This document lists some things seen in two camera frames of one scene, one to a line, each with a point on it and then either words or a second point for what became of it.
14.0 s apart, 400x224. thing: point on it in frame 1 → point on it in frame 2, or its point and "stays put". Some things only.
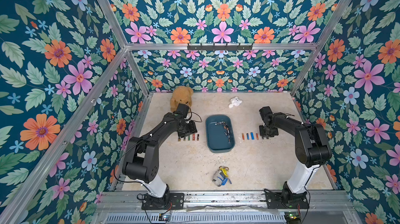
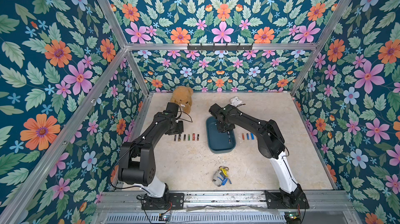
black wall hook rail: (219, 48) stays put
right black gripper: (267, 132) → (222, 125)
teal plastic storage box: (220, 134) stays put
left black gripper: (192, 129) → (180, 129)
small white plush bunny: (235, 101) stays put
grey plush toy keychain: (220, 177) stays put
